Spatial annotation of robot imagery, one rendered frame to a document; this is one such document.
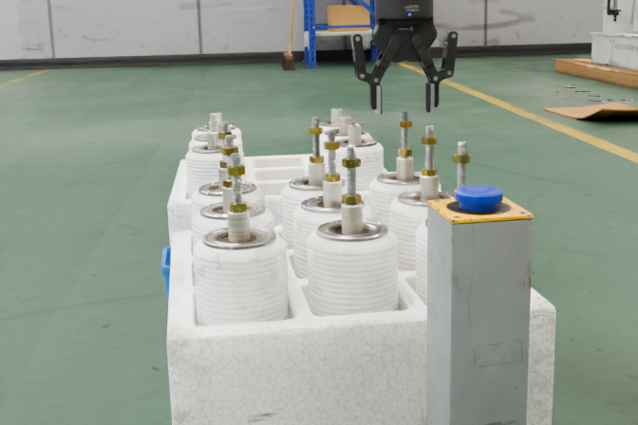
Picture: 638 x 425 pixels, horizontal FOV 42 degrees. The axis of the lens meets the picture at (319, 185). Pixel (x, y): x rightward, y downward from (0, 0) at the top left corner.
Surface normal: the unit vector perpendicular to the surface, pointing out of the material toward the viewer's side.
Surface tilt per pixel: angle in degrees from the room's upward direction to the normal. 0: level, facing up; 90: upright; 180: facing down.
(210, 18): 90
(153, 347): 0
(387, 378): 90
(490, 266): 90
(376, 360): 90
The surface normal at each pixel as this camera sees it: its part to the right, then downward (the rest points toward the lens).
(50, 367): -0.03, -0.98
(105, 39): 0.08, 0.21
